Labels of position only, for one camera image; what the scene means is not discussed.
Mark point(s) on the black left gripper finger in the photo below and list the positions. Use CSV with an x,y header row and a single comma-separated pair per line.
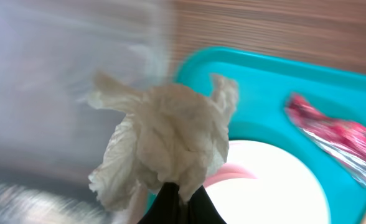
x,y
168,208

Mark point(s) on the pink bowl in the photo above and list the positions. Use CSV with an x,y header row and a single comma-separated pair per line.
x,y
228,171

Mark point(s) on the white napkin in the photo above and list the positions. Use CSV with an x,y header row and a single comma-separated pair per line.
x,y
169,133

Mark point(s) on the red foil wrapper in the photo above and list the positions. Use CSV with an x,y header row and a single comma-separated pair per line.
x,y
344,140

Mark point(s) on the white round plate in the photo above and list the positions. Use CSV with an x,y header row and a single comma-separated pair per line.
x,y
285,191

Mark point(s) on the teal plastic tray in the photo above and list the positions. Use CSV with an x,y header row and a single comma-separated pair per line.
x,y
298,144

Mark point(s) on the clear plastic bin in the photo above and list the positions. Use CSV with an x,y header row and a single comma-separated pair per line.
x,y
49,53

